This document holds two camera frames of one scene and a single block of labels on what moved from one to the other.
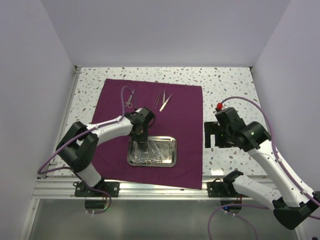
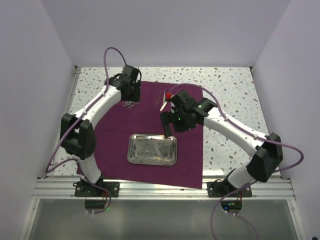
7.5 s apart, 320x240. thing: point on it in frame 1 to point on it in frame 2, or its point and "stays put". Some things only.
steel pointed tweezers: (157, 97) stays put
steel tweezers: (165, 103) stays put
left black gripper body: (142, 136) to (134, 93)
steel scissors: (128, 104) stays put
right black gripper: (213, 127) to (169, 117)
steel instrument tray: (160, 151) stays put
